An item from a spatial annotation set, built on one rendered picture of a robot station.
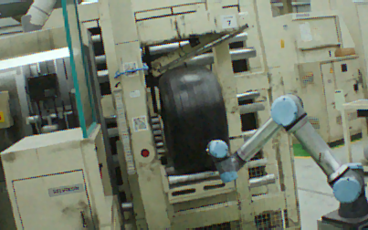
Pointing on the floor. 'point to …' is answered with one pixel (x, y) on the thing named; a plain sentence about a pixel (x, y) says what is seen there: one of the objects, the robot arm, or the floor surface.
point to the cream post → (128, 40)
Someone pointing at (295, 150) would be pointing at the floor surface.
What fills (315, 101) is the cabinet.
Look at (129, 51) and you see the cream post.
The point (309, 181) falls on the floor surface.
